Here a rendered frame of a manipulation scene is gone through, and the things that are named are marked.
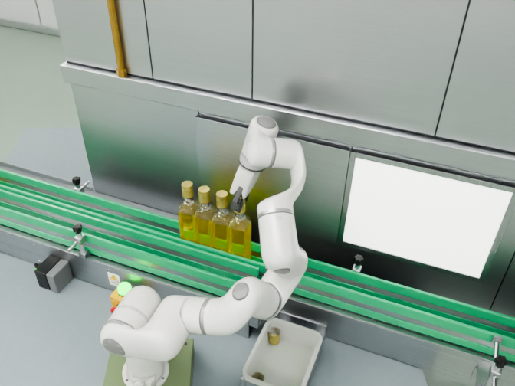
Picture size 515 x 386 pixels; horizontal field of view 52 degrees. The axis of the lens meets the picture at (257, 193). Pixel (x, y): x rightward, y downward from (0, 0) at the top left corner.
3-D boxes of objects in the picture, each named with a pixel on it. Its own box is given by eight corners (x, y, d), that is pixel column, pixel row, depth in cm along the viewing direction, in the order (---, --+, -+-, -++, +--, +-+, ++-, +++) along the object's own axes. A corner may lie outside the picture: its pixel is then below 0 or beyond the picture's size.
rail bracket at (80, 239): (93, 256, 171) (84, 225, 163) (78, 271, 165) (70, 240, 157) (82, 252, 172) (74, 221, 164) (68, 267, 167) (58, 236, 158)
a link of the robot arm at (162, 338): (221, 316, 126) (193, 373, 114) (137, 309, 135) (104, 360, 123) (209, 288, 121) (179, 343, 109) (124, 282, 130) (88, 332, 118)
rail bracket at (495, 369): (488, 378, 148) (513, 328, 134) (484, 432, 135) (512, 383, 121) (470, 372, 149) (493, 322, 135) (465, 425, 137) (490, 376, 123)
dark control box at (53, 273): (73, 278, 180) (69, 260, 175) (58, 295, 174) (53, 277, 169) (54, 271, 182) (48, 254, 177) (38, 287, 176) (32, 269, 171)
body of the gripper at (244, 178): (248, 143, 144) (239, 173, 151) (233, 162, 136) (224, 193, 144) (273, 155, 143) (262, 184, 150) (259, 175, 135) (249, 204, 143)
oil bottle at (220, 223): (235, 259, 170) (234, 207, 157) (228, 270, 166) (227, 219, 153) (220, 254, 172) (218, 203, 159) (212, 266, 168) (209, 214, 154)
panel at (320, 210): (483, 276, 152) (522, 182, 131) (483, 283, 150) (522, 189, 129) (205, 201, 178) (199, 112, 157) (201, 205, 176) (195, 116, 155)
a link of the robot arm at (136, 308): (168, 326, 138) (166, 286, 128) (145, 368, 128) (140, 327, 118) (136, 315, 140) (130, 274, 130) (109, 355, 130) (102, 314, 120)
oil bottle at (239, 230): (251, 264, 168) (252, 213, 155) (244, 276, 164) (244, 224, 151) (235, 259, 170) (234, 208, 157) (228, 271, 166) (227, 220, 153)
